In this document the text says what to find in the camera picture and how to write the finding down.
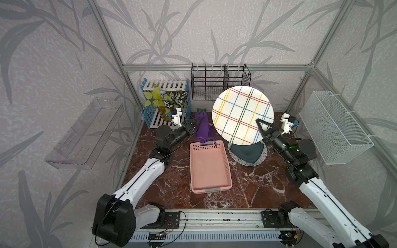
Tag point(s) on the aluminium frame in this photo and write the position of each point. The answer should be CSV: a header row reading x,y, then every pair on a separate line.
x,y
309,69

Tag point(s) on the purple cloth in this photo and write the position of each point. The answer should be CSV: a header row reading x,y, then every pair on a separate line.
x,y
204,133

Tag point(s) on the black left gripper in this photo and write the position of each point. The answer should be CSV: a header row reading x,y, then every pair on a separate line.
x,y
186,125

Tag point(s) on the plaid striped white plate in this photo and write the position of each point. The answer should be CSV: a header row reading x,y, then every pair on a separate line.
x,y
235,112

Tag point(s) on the potted plant in yellow pot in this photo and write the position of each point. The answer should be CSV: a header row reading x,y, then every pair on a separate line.
x,y
164,101

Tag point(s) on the green toy rake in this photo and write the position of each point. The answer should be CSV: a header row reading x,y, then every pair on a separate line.
x,y
201,110

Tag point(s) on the dark green square plate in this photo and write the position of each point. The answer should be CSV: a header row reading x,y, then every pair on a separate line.
x,y
248,153

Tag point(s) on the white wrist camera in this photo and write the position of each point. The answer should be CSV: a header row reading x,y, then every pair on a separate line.
x,y
288,123
176,114

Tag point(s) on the pink perforated plastic basket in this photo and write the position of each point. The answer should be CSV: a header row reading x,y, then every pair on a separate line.
x,y
209,168

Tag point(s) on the black wire wall rack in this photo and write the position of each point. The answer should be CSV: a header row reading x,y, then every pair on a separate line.
x,y
209,81

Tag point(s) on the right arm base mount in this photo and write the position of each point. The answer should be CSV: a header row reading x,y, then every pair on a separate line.
x,y
279,218

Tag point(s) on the blue white slatted crate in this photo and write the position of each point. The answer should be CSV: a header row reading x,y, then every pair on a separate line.
x,y
151,114

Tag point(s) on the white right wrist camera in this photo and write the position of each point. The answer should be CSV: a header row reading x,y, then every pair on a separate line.
x,y
288,123

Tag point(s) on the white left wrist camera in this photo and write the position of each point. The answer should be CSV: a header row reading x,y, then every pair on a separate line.
x,y
176,114

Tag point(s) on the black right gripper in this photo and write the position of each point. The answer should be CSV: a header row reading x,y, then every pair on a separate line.
x,y
274,134

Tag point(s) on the clear acrylic wall shelf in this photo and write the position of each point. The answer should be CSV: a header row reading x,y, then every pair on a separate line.
x,y
81,146

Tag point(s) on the colourful squiggle round plate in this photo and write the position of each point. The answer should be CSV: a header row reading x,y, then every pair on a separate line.
x,y
258,162

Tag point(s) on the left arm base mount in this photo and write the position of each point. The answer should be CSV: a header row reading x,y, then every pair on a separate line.
x,y
166,219

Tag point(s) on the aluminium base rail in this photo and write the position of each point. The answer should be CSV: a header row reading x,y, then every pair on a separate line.
x,y
223,225

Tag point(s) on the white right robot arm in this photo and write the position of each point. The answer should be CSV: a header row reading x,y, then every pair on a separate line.
x,y
344,230

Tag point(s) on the white mesh wall basket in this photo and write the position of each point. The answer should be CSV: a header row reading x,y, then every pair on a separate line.
x,y
339,138

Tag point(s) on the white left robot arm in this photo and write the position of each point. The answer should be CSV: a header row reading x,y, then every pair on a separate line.
x,y
117,217

